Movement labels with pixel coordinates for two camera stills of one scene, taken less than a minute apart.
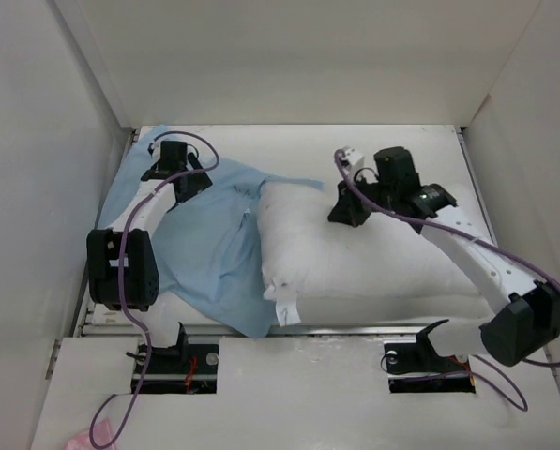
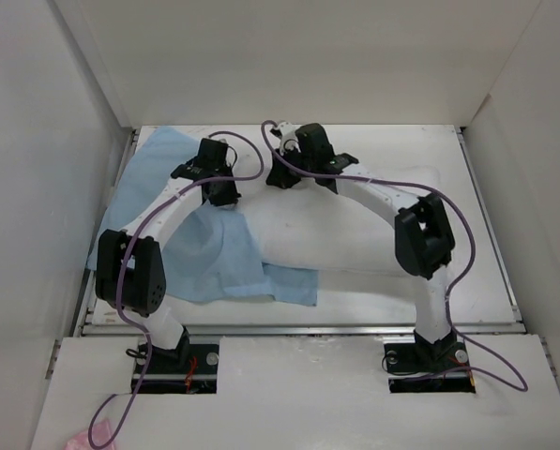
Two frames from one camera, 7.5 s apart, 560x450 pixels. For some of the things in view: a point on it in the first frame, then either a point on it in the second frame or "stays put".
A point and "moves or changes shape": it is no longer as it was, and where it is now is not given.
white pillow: [317, 270] moves or changes shape
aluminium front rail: [123, 331] stays put
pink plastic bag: [102, 436] stays put
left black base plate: [182, 368] stays put
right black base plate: [418, 368] stays put
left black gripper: [199, 183] -> [229, 198]
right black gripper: [345, 210] -> [280, 175]
